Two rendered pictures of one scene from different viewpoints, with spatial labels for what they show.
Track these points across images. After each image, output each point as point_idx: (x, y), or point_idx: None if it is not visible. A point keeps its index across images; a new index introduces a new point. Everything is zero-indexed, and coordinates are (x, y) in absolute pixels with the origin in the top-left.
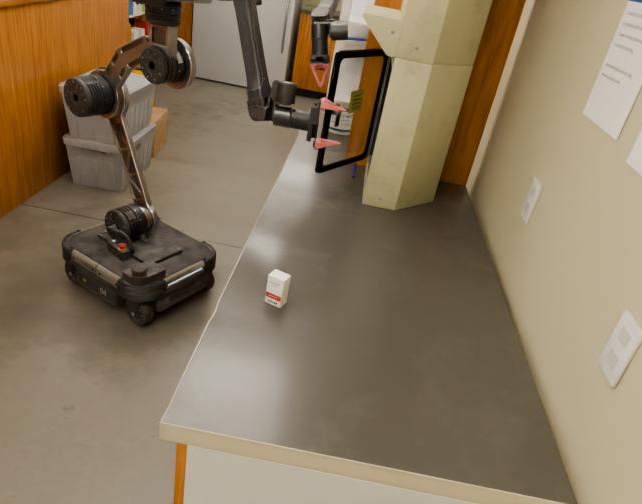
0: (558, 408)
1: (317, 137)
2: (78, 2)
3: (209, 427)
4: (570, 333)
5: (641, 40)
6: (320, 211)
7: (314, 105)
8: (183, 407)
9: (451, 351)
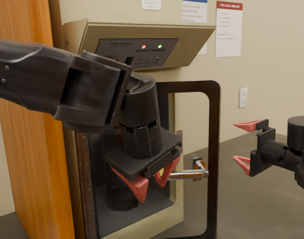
0: (232, 135)
1: (249, 169)
2: None
3: None
4: (224, 117)
5: (195, 15)
6: (241, 224)
7: (269, 128)
8: None
9: (251, 149)
